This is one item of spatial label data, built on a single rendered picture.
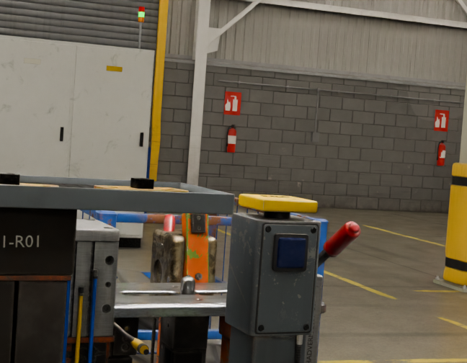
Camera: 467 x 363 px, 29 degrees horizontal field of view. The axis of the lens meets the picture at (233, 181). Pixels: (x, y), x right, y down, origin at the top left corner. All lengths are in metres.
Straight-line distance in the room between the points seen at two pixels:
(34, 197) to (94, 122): 8.29
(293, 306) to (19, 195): 0.29
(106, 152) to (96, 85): 0.67
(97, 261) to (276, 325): 0.21
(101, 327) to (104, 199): 0.25
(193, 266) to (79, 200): 0.62
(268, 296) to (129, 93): 8.28
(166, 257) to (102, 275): 0.43
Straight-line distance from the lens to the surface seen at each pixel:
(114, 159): 9.09
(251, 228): 0.87
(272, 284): 0.87
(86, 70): 9.03
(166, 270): 1.39
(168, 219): 1.53
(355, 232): 0.96
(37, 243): 0.78
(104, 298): 0.98
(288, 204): 0.87
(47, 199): 0.75
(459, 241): 8.20
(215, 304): 1.16
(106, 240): 0.97
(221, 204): 0.80
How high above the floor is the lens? 1.22
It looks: 3 degrees down
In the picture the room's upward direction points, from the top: 4 degrees clockwise
